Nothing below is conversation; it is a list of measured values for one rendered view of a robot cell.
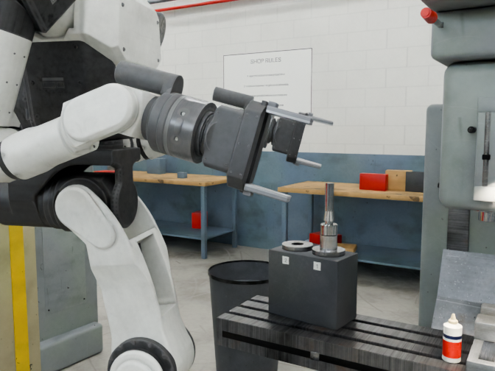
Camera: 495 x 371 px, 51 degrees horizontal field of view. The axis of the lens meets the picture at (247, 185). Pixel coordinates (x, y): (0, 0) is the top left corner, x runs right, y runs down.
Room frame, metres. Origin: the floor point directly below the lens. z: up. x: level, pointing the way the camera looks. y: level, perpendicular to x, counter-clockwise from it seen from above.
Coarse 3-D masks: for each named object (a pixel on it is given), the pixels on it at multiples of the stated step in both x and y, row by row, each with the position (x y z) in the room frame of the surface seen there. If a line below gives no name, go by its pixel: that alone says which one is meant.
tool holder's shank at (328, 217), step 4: (328, 184) 1.38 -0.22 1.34; (332, 184) 1.38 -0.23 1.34; (328, 188) 1.38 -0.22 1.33; (332, 188) 1.38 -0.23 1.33; (328, 192) 1.38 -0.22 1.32; (332, 192) 1.38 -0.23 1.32; (328, 196) 1.38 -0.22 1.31; (332, 196) 1.38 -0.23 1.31; (328, 200) 1.38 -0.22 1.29; (332, 200) 1.38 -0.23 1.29; (328, 204) 1.38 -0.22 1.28; (332, 204) 1.38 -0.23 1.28; (328, 208) 1.38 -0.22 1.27; (332, 208) 1.38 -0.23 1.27; (324, 212) 1.39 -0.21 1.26; (328, 212) 1.38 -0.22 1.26; (332, 212) 1.38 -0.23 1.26; (324, 216) 1.38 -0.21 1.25; (328, 216) 1.38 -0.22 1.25; (332, 216) 1.38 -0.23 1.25; (324, 220) 1.38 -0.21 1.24; (328, 220) 1.37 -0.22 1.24; (332, 220) 1.37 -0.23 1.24; (328, 224) 1.38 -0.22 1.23; (332, 224) 1.38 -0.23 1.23
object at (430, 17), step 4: (424, 8) 0.99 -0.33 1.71; (428, 8) 0.98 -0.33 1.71; (424, 12) 0.98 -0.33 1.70; (428, 12) 0.98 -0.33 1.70; (432, 12) 0.99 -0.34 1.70; (424, 16) 0.99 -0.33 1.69; (428, 16) 0.98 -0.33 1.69; (432, 16) 0.99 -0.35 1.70; (436, 16) 1.01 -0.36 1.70; (424, 20) 1.01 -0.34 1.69; (428, 20) 1.00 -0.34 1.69; (432, 20) 1.01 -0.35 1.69; (436, 20) 1.02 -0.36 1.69; (436, 24) 1.07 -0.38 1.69; (440, 24) 1.08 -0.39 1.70
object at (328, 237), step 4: (320, 228) 1.38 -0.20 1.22; (320, 232) 1.38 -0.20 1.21; (324, 232) 1.37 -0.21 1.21; (328, 232) 1.37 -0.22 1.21; (332, 232) 1.37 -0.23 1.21; (336, 232) 1.37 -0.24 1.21; (320, 236) 1.38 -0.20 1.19; (324, 236) 1.37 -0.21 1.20; (328, 236) 1.37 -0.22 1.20; (332, 236) 1.37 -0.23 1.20; (336, 236) 1.37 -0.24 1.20; (320, 240) 1.38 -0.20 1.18; (324, 240) 1.37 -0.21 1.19; (328, 240) 1.37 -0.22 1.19; (332, 240) 1.37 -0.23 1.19; (336, 240) 1.37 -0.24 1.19; (320, 244) 1.38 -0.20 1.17; (324, 244) 1.37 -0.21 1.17; (328, 244) 1.37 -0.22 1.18; (332, 244) 1.37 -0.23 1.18; (336, 244) 1.37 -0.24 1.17; (320, 248) 1.38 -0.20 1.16; (324, 248) 1.37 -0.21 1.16; (328, 248) 1.37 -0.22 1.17; (332, 248) 1.37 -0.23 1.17; (336, 248) 1.37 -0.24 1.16
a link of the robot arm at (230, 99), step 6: (216, 90) 1.25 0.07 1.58; (222, 90) 1.25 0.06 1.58; (228, 90) 1.25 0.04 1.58; (216, 96) 1.25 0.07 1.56; (222, 96) 1.24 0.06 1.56; (228, 96) 1.24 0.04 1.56; (234, 96) 1.24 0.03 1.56; (240, 96) 1.24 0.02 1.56; (246, 96) 1.24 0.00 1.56; (252, 96) 1.24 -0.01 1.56; (222, 102) 1.25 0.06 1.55; (228, 102) 1.25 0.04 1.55; (234, 102) 1.24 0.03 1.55; (240, 102) 1.24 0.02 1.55; (246, 102) 1.24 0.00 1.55
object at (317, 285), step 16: (272, 256) 1.43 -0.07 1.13; (288, 256) 1.40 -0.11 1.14; (304, 256) 1.37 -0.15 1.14; (320, 256) 1.35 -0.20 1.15; (336, 256) 1.35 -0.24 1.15; (352, 256) 1.37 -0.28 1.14; (272, 272) 1.43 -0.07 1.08; (288, 272) 1.40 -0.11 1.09; (304, 272) 1.37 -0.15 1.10; (320, 272) 1.33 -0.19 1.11; (336, 272) 1.31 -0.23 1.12; (352, 272) 1.37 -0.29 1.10; (272, 288) 1.43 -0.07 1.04; (288, 288) 1.40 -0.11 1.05; (304, 288) 1.36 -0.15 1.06; (320, 288) 1.33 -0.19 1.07; (336, 288) 1.31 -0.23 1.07; (352, 288) 1.37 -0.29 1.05; (272, 304) 1.43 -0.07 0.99; (288, 304) 1.40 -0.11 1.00; (304, 304) 1.36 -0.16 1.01; (320, 304) 1.33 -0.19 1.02; (336, 304) 1.31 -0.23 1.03; (352, 304) 1.38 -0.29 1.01; (304, 320) 1.36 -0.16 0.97; (320, 320) 1.33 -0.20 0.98; (336, 320) 1.31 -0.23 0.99
